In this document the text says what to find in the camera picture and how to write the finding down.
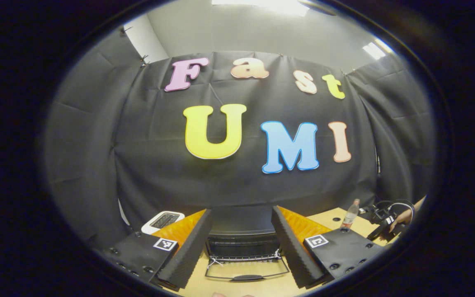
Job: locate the white toaster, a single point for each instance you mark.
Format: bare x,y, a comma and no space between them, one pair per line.
163,220

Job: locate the clear water bottle red label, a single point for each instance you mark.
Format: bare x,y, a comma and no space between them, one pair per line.
349,216

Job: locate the black electric oven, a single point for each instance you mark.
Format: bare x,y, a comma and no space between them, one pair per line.
241,222

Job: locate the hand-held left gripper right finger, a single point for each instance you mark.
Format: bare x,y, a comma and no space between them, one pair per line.
293,255

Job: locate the small ceiling light panel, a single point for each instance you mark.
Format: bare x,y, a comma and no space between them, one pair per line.
375,50

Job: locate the black backdrop cloth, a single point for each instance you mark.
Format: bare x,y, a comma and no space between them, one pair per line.
146,165

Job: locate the large ceiling light panel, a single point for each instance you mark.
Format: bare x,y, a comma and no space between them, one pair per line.
262,5

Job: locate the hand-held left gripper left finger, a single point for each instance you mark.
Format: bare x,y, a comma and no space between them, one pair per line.
188,255

